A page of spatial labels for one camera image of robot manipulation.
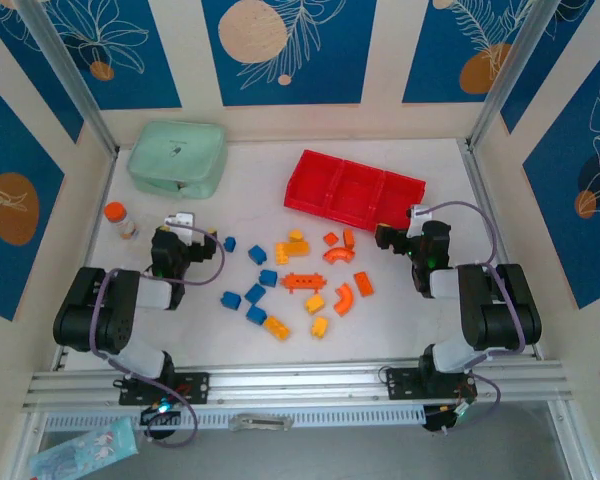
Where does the orange curved lego piece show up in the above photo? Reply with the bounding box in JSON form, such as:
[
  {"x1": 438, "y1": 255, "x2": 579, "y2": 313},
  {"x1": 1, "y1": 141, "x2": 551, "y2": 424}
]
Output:
[{"x1": 333, "y1": 282, "x2": 357, "y2": 317}]

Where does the aluminium side rail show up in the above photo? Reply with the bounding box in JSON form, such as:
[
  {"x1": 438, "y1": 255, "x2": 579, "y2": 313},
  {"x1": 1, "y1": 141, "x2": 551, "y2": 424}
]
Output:
[{"x1": 457, "y1": 138, "x2": 544, "y2": 359}]

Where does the large yellow lego brick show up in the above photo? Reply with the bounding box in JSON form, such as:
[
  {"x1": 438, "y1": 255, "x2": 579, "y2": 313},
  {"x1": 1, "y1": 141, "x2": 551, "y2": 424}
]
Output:
[{"x1": 273, "y1": 241, "x2": 312, "y2": 266}]

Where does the orange-capped bottle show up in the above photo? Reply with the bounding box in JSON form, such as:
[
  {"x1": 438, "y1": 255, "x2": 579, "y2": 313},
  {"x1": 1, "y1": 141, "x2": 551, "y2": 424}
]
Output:
[{"x1": 103, "y1": 201, "x2": 140, "y2": 241}]

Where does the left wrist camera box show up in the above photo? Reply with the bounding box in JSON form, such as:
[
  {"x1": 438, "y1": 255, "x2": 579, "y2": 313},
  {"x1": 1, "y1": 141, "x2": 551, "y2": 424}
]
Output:
[{"x1": 163, "y1": 210, "x2": 197, "y2": 232}]

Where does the mint green zip pouch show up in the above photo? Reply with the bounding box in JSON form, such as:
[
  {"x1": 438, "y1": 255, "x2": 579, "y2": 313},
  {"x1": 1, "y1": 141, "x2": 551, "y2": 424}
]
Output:
[{"x1": 126, "y1": 119, "x2": 230, "y2": 200}]

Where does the white slotted cable duct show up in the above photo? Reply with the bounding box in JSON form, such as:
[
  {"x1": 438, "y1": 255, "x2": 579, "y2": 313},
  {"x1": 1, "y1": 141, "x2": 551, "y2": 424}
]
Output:
[{"x1": 44, "y1": 405, "x2": 426, "y2": 432}]

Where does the orange lego plate with holes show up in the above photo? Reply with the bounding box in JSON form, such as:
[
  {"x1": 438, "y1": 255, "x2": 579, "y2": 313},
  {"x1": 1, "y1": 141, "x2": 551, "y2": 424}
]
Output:
[{"x1": 278, "y1": 272, "x2": 328, "y2": 295}]

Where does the red three-compartment bin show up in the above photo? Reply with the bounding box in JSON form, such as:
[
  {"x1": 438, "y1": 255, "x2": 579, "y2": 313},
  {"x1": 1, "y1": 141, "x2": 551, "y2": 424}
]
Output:
[{"x1": 283, "y1": 148, "x2": 427, "y2": 232}]

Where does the orange rectangular lego brick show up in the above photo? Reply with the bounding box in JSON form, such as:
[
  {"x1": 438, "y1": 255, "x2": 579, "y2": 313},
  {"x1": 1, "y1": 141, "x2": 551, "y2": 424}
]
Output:
[{"x1": 353, "y1": 271, "x2": 375, "y2": 298}]

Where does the blue rabbit-print tissue pack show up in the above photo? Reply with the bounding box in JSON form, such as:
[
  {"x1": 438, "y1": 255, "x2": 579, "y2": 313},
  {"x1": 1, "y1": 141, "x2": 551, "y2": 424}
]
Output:
[{"x1": 28, "y1": 417, "x2": 141, "y2": 480}]

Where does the clear plastic clip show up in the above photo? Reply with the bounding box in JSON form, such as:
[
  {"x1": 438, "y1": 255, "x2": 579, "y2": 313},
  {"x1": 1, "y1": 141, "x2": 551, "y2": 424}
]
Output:
[{"x1": 228, "y1": 412, "x2": 295, "y2": 432}]

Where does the orange lego arch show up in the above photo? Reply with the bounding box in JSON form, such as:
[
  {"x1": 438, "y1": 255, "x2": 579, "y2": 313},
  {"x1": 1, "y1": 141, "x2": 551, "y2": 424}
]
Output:
[{"x1": 322, "y1": 246, "x2": 357, "y2": 265}]

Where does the aluminium frame post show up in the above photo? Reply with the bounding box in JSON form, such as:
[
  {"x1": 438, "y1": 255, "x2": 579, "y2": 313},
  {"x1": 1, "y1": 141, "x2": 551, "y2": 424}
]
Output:
[
  {"x1": 467, "y1": 0, "x2": 566, "y2": 149},
  {"x1": 17, "y1": 0, "x2": 120, "y2": 156}
]

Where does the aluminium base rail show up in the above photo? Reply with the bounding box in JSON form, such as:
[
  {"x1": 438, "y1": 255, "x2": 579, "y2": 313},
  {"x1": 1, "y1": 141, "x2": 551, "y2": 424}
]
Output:
[{"x1": 22, "y1": 357, "x2": 574, "y2": 411}]

